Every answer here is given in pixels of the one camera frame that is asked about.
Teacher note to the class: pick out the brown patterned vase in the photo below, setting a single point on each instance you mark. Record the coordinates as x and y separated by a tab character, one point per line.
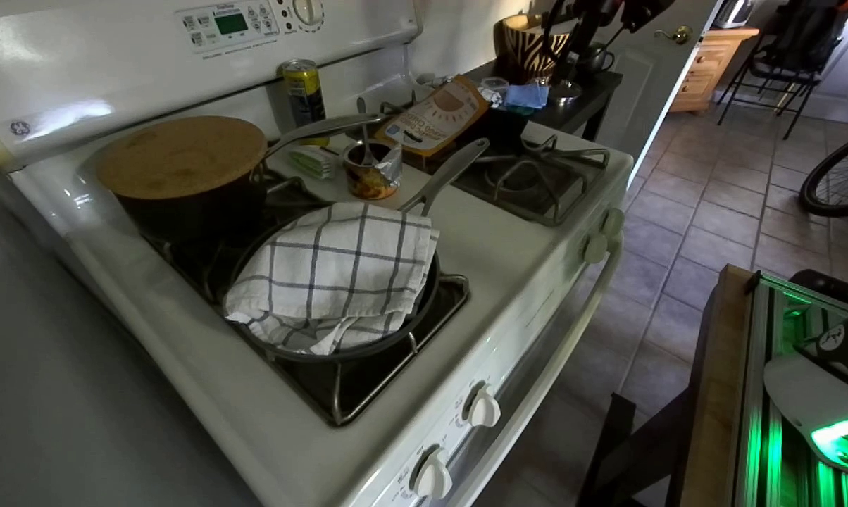
525	52

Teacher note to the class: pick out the black frying pan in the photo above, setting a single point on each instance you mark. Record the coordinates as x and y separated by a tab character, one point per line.
383	320

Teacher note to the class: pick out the black stove grate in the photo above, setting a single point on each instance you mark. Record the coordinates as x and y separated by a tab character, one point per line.
536	182

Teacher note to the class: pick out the bicycle wheel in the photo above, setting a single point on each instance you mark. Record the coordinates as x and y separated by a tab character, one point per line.
827	183

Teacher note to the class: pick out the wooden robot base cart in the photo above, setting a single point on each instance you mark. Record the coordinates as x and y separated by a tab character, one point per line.
769	426

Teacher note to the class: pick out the white gas stove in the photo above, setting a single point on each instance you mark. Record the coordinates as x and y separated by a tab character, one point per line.
322	342

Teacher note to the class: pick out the black chair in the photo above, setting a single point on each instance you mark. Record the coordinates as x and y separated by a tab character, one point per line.
791	50

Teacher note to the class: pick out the blue sponge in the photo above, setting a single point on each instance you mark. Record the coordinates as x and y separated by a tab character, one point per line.
527	96

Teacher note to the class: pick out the dark cooking pot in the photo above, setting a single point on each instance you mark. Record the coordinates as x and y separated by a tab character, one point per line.
239	199

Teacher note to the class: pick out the small open tin can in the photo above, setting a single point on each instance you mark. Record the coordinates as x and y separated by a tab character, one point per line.
372	169

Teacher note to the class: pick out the orange snack bag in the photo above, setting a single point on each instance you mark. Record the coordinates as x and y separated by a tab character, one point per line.
436	119

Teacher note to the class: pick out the white stove knob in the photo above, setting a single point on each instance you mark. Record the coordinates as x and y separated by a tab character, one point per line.
432	473
480	406

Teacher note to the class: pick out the white checkered kitchen towel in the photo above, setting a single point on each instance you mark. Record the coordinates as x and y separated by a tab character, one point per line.
334	278

